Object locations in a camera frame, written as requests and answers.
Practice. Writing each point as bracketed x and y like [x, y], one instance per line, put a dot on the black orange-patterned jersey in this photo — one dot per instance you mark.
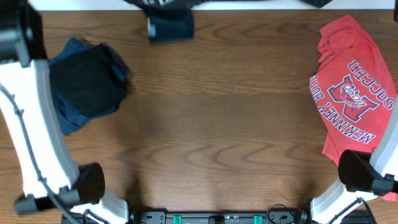
[169, 19]

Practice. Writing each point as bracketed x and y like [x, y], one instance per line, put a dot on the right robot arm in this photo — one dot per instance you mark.
[361, 177]

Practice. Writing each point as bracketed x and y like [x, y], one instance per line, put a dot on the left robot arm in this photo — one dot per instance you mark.
[51, 178]

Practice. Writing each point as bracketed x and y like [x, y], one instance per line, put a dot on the folded black garment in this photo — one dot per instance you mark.
[87, 81]

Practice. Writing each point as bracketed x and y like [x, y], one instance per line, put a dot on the folded navy blue garment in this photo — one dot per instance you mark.
[68, 116]

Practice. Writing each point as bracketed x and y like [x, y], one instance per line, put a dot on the red soccer t-shirt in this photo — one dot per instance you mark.
[353, 89]

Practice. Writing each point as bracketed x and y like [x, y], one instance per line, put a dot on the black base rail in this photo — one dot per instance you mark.
[275, 215]

